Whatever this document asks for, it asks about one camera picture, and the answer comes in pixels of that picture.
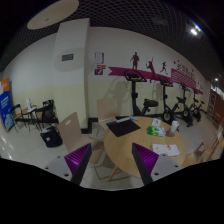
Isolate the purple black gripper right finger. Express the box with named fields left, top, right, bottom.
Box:
left=132, top=143, right=159, bottom=185

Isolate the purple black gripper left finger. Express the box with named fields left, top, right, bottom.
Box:
left=64, top=143, right=92, bottom=185

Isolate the white paper towel roll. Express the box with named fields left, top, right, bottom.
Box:
left=170, top=120, right=179, bottom=134

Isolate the white red paper sheet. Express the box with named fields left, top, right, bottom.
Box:
left=152, top=144, right=179, bottom=156

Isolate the round wooden table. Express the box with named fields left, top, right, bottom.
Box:
left=104, top=116, right=186, bottom=180

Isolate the green white wipes pack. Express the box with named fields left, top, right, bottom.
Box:
left=147, top=126, right=166, bottom=137

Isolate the beige wooden chair left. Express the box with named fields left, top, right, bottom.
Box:
left=57, top=112, right=104, bottom=164

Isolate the beige wooden chair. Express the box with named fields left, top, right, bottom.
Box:
left=57, top=112, right=104, bottom=164
left=97, top=98, right=116, bottom=130

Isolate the black trash bag bin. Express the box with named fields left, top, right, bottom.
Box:
left=40, top=126, right=63, bottom=148

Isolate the black exercise bike middle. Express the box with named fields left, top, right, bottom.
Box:
left=157, top=75, right=188, bottom=126

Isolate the black exercise bike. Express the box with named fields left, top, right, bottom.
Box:
left=157, top=75, right=188, bottom=126
left=124, top=69, right=158, bottom=116
left=181, top=83, right=205, bottom=122

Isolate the wooden chair right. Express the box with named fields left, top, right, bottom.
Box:
left=181, top=124, right=224, bottom=168

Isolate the black metal chair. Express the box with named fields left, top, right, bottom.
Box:
left=35, top=99, right=58, bottom=130

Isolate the beige wooden chair back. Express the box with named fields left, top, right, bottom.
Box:
left=97, top=98, right=116, bottom=130

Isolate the black exercise bike far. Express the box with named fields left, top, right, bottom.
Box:
left=181, top=83, right=205, bottom=122

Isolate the black folding chair left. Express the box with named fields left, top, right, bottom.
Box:
left=10, top=104, right=23, bottom=127

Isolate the blue orange banner stand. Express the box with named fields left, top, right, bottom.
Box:
left=0, top=78, right=14, bottom=132

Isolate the black exercise bike near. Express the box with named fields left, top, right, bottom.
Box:
left=124, top=69, right=158, bottom=116

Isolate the round ceiling light panel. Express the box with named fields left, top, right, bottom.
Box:
left=27, top=0, right=79, bottom=30

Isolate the white wall poster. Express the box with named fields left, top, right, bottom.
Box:
left=94, top=52, right=104, bottom=64

